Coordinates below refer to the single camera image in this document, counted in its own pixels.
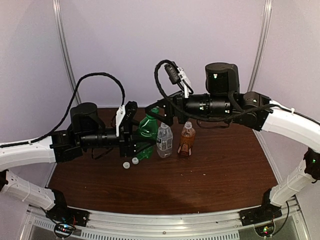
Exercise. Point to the right aluminium frame post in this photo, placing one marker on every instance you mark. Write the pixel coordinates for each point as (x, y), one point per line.
(262, 40)

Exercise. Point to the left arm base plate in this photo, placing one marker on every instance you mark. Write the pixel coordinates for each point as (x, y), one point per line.
(69, 215)

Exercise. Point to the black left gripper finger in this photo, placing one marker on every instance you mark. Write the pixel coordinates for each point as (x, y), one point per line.
(135, 123)
(142, 145)

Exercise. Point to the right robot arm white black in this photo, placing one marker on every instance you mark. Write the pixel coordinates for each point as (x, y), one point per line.
(224, 103)

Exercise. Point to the front aluminium rail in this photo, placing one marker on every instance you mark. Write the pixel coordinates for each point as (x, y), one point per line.
(221, 225)

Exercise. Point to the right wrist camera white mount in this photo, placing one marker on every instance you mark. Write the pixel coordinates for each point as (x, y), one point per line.
(177, 76)

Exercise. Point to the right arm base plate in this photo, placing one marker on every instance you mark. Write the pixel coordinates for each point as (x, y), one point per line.
(256, 215)

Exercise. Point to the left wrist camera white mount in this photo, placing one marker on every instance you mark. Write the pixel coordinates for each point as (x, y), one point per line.
(125, 114)

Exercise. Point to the green plastic bottle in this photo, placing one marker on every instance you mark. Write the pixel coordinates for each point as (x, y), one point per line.
(147, 128)

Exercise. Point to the aluminium frame post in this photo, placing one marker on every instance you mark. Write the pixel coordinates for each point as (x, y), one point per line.
(262, 40)
(57, 11)

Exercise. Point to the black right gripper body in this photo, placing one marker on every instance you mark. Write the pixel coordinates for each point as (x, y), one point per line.
(179, 101)

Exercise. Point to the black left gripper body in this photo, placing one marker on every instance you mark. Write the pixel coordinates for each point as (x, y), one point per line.
(124, 144)

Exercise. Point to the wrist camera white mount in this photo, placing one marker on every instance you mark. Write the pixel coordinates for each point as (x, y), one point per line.
(125, 114)
(177, 76)

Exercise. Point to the white water bottle cap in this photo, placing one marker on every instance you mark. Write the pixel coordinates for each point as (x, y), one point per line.
(135, 160)

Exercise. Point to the clear water bottle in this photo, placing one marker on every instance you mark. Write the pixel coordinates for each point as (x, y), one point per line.
(164, 141)

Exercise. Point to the left aluminium frame post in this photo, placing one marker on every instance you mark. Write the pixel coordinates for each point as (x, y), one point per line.
(57, 11)

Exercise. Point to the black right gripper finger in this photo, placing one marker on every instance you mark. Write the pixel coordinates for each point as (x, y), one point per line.
(167, 119)
(154, 108)

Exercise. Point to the orange tea bottle red label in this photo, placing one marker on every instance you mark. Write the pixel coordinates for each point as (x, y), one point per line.
(187, 139)

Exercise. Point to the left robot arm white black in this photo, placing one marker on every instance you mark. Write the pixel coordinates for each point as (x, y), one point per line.
(87, 131)

